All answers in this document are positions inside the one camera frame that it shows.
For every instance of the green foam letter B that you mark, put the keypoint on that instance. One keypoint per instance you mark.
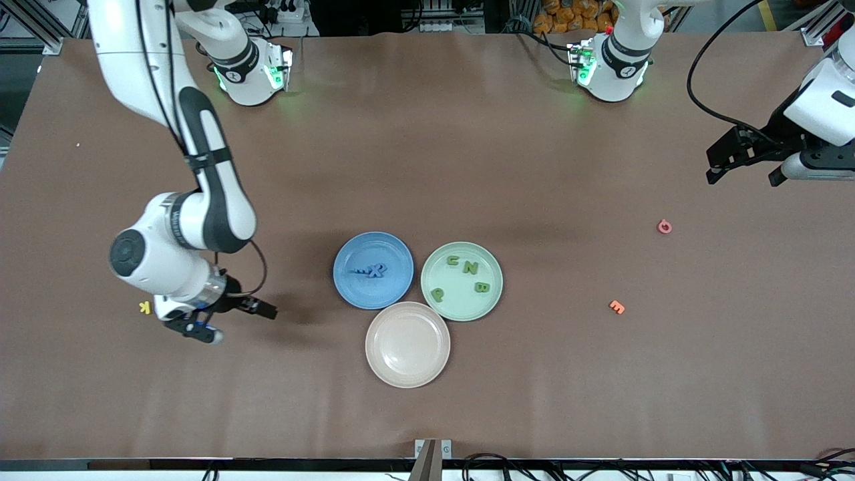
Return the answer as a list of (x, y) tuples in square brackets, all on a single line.
[(481, 287)]

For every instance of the pink foam letter Q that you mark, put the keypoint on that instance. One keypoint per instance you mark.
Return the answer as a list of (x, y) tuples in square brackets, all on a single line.
[(659, 228)]

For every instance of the orange foam letter E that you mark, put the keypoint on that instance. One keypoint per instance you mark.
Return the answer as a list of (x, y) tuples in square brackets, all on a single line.
[(616, 306)]

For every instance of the brown paper table cover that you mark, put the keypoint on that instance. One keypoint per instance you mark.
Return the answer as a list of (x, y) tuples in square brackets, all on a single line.
[(427, 167)]

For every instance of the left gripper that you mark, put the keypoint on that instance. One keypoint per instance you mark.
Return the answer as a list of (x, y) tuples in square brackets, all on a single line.
[(777, 131)]

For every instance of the orange packets pile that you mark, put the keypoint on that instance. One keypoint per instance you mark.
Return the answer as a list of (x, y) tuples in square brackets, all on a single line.
[(568, 13)]

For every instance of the blue plate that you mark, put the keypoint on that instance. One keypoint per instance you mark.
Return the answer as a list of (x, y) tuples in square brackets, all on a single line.
[(364, 294)]

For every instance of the grey-brown upright post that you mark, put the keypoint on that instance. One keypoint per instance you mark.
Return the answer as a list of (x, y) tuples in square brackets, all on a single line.
[(425, 467)]

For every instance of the aluminium frame profile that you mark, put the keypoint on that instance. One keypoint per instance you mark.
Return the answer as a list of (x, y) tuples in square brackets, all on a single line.
[(52, 47), (813, 38)]

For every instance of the pink plate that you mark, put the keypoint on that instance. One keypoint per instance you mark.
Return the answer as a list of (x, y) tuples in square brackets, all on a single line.
[(407, 344)]

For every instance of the blue foam letter M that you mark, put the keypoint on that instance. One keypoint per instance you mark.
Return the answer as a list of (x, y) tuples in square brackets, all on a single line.
[(359, 271)]

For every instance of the grey metal bracket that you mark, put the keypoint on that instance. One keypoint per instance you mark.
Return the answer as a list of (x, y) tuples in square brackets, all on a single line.
[(446, 449)]

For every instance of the white power strip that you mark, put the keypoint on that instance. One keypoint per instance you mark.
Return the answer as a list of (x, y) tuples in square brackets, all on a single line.
[(288, 12)]

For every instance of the green foam letter P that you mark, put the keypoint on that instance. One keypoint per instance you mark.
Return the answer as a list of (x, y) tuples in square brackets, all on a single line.
[(437, 293)]

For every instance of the green plate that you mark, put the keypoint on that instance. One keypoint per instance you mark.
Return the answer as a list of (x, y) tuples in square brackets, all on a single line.
[(467, 307)]

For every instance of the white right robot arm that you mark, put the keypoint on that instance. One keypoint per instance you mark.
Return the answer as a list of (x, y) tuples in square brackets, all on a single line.
[(127, 40)]

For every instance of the green foam letter N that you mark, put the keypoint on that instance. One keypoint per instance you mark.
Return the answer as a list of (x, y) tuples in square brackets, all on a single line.
[(470, 268)]

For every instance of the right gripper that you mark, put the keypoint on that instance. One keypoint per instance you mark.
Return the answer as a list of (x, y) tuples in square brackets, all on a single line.
[(233, 298)]

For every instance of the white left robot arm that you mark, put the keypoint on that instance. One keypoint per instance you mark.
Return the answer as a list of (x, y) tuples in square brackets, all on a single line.
[(618, 67)]

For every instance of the blue foam letter X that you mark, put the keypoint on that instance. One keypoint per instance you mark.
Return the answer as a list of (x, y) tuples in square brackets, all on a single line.
[(378, 270)]

